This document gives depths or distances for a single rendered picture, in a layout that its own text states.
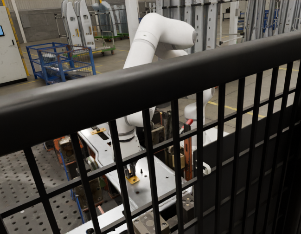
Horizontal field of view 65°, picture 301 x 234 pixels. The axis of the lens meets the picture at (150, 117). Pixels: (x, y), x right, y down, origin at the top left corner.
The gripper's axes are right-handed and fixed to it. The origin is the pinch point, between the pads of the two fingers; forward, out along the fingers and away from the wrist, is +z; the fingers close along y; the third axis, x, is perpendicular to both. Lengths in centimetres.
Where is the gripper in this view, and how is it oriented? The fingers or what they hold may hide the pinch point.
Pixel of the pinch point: (129, 171)
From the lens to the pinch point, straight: 93.4
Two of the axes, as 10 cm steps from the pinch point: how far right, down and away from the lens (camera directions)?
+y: -8.4, 2.9, -4.6
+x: 5.4, 3.0, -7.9
